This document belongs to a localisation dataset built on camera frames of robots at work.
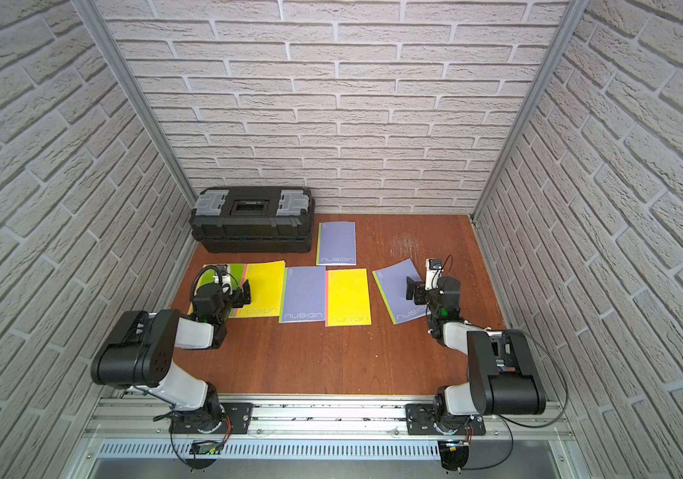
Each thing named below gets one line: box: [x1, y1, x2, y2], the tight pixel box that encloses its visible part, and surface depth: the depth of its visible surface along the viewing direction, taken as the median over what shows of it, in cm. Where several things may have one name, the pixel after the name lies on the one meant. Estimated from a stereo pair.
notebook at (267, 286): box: [233, 259, 286, 319], surface depth 100 cm
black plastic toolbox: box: [188, 186, 316, 254], surface depth 99 cm
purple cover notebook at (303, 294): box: [278, 265, 326, 324], surface depth 97 cm
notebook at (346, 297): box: [324, 268, 372, 328], surface depth 97 cm
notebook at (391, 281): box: [371, 258, 429, 326], surface depth 97 cm
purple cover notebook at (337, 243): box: [315, 221, 357, 266], surface depth 113 cm
